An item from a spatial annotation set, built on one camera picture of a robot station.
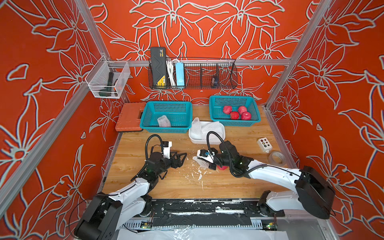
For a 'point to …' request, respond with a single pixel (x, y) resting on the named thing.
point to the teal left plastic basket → (179, 113)
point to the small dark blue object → (215, 80)
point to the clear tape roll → (278, 154)
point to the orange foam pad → (130, 117)
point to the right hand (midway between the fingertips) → (196, 156)
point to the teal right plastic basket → (233, 111)
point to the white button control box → (265, 144)
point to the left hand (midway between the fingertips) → (182, 153)
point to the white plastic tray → (195, 137)
